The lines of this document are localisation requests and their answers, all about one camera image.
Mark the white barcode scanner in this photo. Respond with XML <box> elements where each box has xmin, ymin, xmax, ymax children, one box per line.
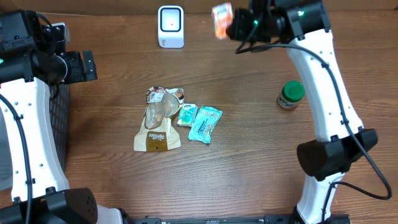
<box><xmin>157</xmin><ymin>5</ymin><xmax>185</xmax><ymax>49</ymax></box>

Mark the orange tissue pack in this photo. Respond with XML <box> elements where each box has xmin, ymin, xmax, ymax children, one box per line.
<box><xmin>211</xmin><ymin>2</ymin><xmax>233</xmax><ymax>40</ymax></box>

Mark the grey plastic basket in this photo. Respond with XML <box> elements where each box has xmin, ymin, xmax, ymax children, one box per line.
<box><xmin>1</xmin><ymin>85</ymin><xmax>70</xmax><ymax>190</ymax></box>

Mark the green lid jar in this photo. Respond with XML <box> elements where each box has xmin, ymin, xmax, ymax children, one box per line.
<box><xmin>277</xmin><ymin>80</ymin><xmax>305</xmax><ymax>109</ymax></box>

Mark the teal wet wipes pack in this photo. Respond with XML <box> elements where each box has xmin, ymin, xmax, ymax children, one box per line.
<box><xmin>188</xmin><ymin>106</ymin><xmax>223</xmax><ymax>144</ymax></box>

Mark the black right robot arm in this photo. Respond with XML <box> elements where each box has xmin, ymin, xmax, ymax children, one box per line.
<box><xmin>226</xmin><ymin>1</ymin><xmax>378</xmax><ymax>223</ymax></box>

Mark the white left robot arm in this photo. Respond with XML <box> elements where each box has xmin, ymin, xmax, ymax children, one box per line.
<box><xmin>1</xmin><ymin>9</ymin><xmax>131</xmax><ymax>223</ymax></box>

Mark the green tissue pack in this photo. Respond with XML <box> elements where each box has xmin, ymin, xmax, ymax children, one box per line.
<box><xmin>177</xmin><ymin>103</ymin><xmax>198</xmax><ymax>127</ymax></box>

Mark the brown white snack bag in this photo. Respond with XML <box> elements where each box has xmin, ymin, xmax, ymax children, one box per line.
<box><xmin>133</xmin><ymin>86</ymin><xmax>185</xmax><ymax>152</ymax></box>

